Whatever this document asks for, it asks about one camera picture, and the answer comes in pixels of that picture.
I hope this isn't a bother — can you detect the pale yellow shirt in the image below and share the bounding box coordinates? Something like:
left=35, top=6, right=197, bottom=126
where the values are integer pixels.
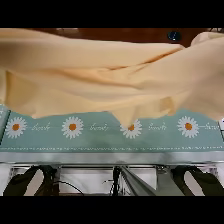
left=0, top=28, right=224, bottom=130

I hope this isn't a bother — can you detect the blue round object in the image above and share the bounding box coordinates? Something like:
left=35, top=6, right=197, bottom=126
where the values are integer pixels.
left=167, top=30, right=183, bottom=42

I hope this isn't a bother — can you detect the black cable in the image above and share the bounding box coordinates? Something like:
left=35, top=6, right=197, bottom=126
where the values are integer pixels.
left=53, top=179, right=85, bottom=197
left=109, top=165, right=123, bottom=197

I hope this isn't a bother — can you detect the silver frame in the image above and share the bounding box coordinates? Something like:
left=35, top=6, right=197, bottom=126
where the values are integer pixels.
left=0, top=151, right=224, bottom=197

